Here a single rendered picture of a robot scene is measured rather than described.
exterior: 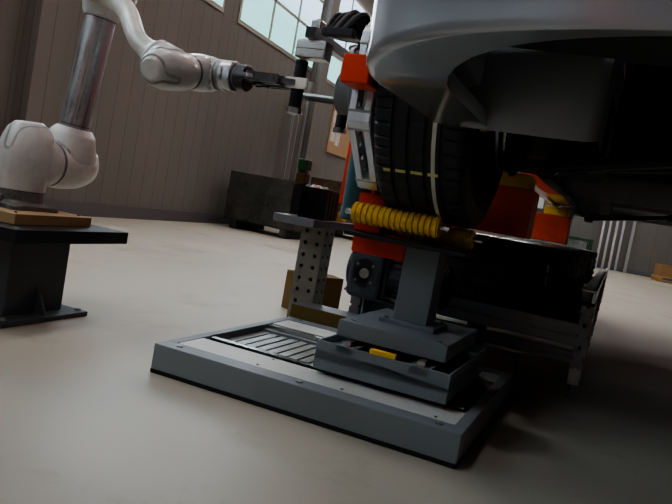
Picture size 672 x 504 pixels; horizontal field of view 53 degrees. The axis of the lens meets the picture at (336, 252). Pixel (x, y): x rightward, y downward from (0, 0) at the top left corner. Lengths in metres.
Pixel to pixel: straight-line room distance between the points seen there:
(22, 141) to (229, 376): 1.02
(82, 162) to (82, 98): 0.21
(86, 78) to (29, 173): 0.39
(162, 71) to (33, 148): 0.58
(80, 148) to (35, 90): 3.24
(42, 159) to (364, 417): 1.30
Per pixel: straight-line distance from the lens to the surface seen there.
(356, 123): 1.75
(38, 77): 5.69
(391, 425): 1.60
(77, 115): 2.48
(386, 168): 1.73
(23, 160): 2.30
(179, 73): 1.93
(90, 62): 2.48
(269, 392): 1.71
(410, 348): 1.76
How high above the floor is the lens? 0.53
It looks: 4 degrees down
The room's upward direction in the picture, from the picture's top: 10 degrees clockwise
